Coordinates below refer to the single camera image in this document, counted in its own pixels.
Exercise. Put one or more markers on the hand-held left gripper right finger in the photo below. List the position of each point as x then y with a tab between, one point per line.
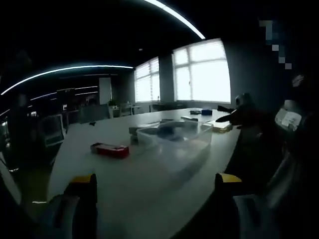
245	214

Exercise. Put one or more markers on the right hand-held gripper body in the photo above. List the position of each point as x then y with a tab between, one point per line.
243	100

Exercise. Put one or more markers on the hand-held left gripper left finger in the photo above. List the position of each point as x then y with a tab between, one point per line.
74	211

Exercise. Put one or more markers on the yellow medicine box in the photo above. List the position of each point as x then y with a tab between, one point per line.
221	128

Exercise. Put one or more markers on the white medicine box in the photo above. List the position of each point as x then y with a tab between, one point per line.
207	125
189	118

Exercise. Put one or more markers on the clear plastic storage container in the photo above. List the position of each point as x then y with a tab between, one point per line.
179	147

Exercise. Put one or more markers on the blue medicine box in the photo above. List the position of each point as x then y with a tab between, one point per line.
170	130

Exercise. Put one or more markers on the red medicine box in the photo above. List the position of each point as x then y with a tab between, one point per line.
111	150

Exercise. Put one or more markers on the small blue box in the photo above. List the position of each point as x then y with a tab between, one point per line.
206	112

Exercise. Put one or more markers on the small dark box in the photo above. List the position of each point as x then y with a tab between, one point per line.
195	112

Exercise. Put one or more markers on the large window with blinds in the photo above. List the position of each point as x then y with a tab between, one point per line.
202	74

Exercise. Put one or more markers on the white chest device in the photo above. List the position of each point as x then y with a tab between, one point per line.
287	119

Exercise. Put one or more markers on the narrow window with blinds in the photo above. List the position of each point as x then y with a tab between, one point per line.
147	82

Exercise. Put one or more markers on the grey office chair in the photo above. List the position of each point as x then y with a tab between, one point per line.
52	132

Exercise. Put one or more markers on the small dark object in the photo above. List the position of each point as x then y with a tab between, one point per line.
92	123

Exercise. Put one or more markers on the white office chair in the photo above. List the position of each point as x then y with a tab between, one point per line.
125	109

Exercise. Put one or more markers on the ceiling light strip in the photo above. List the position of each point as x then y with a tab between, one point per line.
179	18
62	71

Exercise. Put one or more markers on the potted plant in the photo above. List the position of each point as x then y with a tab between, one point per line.
111	103

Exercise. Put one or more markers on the white board panel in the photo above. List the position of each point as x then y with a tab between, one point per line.
105	90

